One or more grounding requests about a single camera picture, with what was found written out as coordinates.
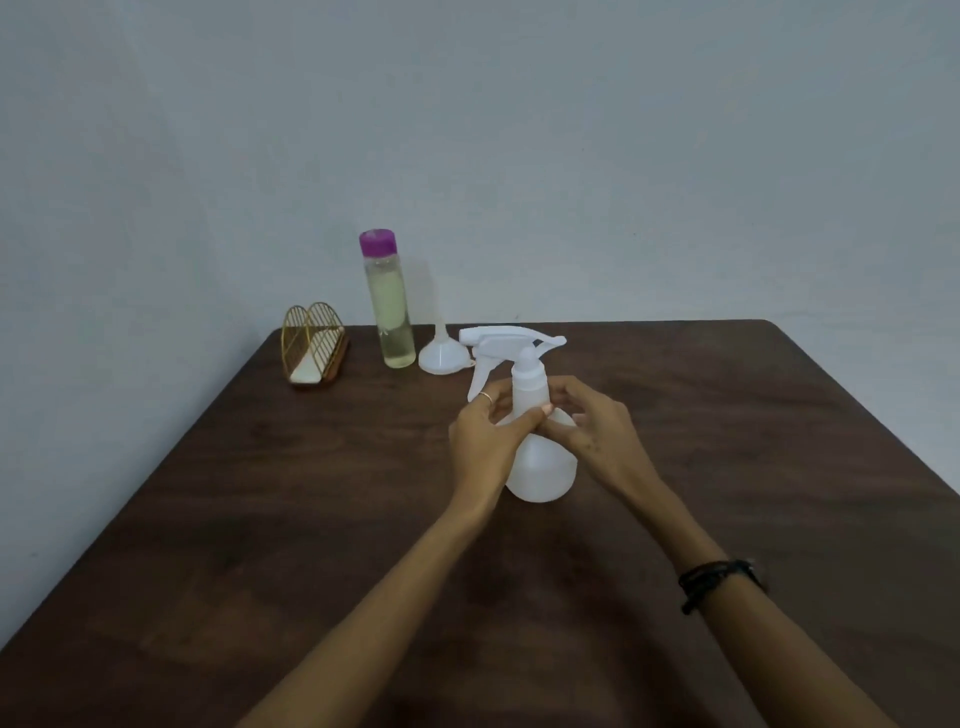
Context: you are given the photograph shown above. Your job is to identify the person's left hand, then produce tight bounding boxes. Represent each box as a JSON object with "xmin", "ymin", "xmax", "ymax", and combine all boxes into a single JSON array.
[{"xmin": 448, "ymin": 382, "xmax": 556, "ymax": 520}]

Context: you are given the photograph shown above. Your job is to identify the white trigger spray head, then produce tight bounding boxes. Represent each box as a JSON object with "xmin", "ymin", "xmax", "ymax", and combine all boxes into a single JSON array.
[{"xmin": 458, "ymin": 325, "xmax": 569, "ymax": 410}]

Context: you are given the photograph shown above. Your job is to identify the person's right forearm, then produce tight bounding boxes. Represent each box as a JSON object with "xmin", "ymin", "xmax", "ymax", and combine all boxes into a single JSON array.
[{"xmin": 624, "ymin": 478, "xmax": 899, "ymax": 728}]

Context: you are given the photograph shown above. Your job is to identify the person's left forearm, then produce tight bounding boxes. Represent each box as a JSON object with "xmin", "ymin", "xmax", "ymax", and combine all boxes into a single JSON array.
[{"xmin": 238, "ymin": 501, "xmax": 492, "ymax": 728}]

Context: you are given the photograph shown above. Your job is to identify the clear bottle with purple cap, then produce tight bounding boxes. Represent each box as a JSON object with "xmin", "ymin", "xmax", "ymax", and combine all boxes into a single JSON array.
[{"xmin": 358, "ymin": 228, "xmax": 417, "ymax": 370}]

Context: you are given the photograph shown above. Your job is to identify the white plastic funnel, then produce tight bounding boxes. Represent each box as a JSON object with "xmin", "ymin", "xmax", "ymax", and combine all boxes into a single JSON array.
[{"xmin": 417, "ymin": 322, "xmax": 477, "ymax": 375}]

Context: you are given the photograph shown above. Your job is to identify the translucent white spray bottle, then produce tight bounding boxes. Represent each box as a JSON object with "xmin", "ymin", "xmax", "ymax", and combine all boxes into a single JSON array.
[{"xmin": 496, "ymin": 403, "xmax": 579, "ymax": 504}]

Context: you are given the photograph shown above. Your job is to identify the gold wire napkin holder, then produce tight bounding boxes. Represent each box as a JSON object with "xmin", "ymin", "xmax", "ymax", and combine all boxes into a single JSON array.
[{"xmin": 281, "ymin": 301, "xmax": 351, "ymax": 388}]

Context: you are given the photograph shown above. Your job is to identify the person's right hand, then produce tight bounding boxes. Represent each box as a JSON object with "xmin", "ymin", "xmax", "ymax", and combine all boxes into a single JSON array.
[{"xmin": 537, "ymin": 374, "xmax": 666, "ymax": 506}]

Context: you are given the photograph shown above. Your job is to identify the black cord bracelet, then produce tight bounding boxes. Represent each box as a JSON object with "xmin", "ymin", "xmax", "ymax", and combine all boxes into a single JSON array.
[{"xmin": 678, "ymin": 558, "xmax": 767, "ymax": 617}]

